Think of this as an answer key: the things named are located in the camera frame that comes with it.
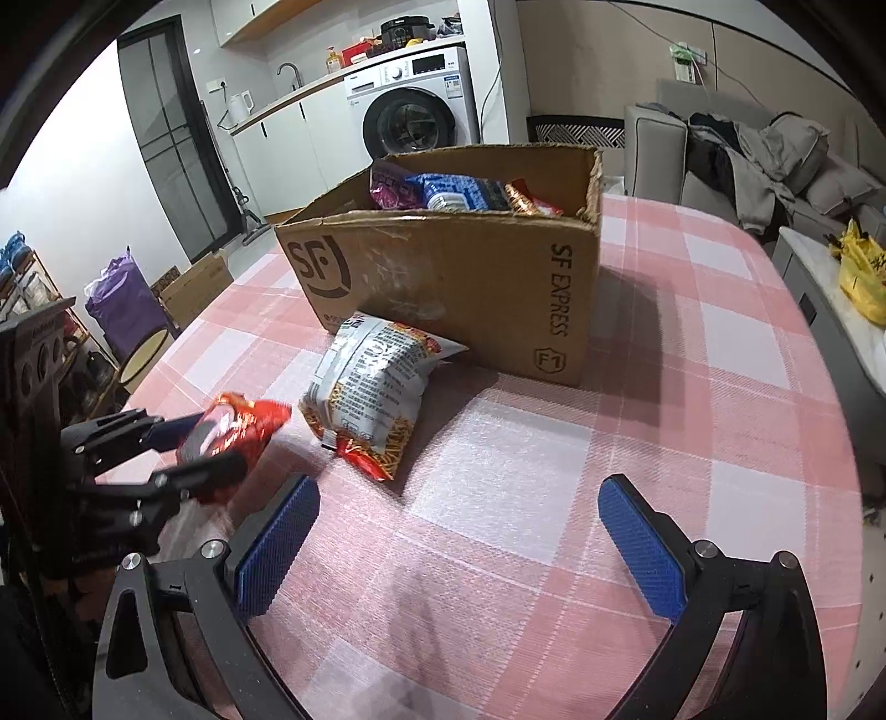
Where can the black pressure cooker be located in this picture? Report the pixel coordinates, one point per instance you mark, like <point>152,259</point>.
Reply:
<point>407,31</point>

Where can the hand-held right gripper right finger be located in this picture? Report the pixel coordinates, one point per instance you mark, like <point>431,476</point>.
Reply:
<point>644,547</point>

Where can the red gold snack packet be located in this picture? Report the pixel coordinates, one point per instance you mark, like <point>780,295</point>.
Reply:
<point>529,199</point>

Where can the white noodle snack packet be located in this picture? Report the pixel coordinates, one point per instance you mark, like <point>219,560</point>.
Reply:
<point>374,388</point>

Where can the pink checked tablecloth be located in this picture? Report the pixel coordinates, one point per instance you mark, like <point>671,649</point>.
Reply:
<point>554,450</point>

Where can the white electric kettle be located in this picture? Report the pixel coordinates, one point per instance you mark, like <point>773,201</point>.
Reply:
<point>241,105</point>

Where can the purple white snack packet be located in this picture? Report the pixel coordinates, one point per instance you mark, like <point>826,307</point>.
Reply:
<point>394,190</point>

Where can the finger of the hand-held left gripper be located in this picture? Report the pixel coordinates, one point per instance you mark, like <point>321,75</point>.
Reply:
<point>124,433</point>
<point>187,481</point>

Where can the yellow plastic bag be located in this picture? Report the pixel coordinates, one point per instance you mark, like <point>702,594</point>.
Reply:
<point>862,277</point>

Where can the dark plastic bag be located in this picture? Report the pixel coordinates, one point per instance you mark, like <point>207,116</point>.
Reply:
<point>450,26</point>

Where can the blue cookie packet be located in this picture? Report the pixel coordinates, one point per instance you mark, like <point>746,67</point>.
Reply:
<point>450,187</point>

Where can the metal kitchen faucet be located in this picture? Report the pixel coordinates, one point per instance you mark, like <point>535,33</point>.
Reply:
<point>294,73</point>

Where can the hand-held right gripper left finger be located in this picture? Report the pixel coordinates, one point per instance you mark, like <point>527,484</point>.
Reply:
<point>277,547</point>

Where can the black patterned panel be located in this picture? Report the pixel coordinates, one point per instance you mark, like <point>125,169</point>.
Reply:
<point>574,131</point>

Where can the purple plastic bag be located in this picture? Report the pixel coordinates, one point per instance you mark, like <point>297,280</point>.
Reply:
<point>124,304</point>

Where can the green white power strip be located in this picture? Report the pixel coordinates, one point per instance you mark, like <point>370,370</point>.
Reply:
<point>685,54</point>

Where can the black garment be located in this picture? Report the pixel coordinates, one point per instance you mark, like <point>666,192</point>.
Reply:
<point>713,163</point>

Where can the grey garment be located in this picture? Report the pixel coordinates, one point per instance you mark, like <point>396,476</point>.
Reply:
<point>761,180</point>

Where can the wooden shelf rack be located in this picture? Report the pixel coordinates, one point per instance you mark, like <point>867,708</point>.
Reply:
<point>41,298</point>

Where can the white coffee table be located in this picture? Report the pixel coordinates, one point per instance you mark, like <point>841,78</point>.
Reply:
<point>810,277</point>

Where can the white wall cabinet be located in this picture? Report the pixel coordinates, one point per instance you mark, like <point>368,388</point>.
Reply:
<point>277,17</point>

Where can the red cookie packet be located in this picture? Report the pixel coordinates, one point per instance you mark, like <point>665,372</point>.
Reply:
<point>239,426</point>

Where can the beige trash bin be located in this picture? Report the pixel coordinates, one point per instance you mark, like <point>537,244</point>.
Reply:
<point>142,360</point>

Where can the stick vacuum cleaner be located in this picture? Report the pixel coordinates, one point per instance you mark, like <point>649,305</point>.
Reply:
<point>239,201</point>

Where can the grey sofa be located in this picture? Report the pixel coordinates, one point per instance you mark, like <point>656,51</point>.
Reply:
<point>657,152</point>

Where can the flat cardboard box with print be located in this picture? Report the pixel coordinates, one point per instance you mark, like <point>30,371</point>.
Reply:
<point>197,291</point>

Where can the blue water bottle pack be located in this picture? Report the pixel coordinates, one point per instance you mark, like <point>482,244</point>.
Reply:
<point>15,256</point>

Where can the dark glass door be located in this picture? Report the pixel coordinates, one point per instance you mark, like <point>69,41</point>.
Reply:
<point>173,124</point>

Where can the white washing machine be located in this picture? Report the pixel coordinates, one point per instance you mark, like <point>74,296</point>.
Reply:
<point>415,111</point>

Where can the red box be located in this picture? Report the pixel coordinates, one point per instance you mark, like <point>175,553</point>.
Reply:
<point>358,52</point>

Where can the brown cardboard box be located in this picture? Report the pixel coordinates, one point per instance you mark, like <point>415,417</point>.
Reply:
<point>450,291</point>

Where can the white kitchen base cabinet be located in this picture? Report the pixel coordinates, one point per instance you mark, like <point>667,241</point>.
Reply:
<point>291,152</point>

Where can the yellow soap bottle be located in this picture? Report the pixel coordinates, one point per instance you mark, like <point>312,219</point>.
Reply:
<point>333,62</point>

